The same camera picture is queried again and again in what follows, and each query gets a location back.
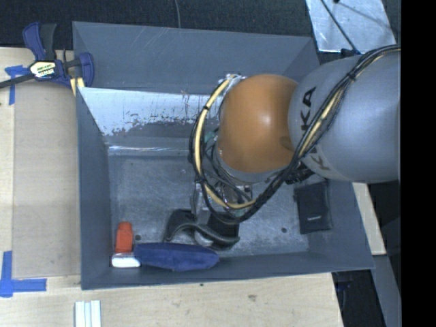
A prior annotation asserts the black flat pouch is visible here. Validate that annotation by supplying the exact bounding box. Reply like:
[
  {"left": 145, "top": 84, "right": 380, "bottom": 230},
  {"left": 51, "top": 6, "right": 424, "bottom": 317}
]
[{"left": 293, "top": 181, "right": 334, "bottom": 235}]

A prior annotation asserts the dark blue cloth pouch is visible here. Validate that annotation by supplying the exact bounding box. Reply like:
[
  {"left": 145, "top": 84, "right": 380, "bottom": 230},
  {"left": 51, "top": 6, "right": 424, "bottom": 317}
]
[{"left": 133, "top": 242, "right": 221, "bottom": 273}]

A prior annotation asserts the black curved tool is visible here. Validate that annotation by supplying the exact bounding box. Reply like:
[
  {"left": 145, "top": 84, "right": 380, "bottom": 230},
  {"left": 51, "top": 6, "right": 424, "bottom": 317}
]
[{"left": 162, "top": 208, "right": 241, "bottom": 251}]

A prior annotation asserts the grey metal bin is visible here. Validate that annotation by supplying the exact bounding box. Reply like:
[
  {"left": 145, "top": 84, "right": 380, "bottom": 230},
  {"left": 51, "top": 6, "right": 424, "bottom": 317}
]
[{"left": 72, "top": 20, "right": 376, "bottom": 291}]

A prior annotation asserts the orange-red small bottle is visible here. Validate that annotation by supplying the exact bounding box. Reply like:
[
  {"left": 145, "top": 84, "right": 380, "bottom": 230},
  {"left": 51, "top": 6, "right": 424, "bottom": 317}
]
[{"left": 114, "top": 221, "right": 134, "bottom": 254}]

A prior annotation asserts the white small block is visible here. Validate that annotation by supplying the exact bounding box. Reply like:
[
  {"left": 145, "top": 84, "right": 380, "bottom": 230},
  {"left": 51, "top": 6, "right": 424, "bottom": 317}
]
[{"left": 110, "top": 254, "right": 142, "bottom": 269}]

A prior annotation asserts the pale wood flat board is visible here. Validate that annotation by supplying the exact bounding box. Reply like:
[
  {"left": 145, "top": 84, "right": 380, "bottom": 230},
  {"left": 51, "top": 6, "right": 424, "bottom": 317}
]
[{"left": 12, "top": 82, "right": 83, "bottom": 279}]

